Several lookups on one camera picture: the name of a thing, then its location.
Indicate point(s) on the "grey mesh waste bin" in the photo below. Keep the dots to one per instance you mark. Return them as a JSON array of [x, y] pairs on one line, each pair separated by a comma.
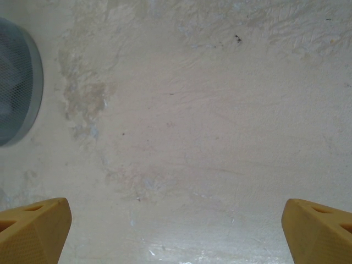
[[16, 82]]

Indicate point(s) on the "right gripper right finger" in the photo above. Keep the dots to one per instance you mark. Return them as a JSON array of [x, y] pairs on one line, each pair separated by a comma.
[[319, 239]]

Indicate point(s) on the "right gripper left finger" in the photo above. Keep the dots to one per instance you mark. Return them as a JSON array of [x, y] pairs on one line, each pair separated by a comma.
[[30, 239]]

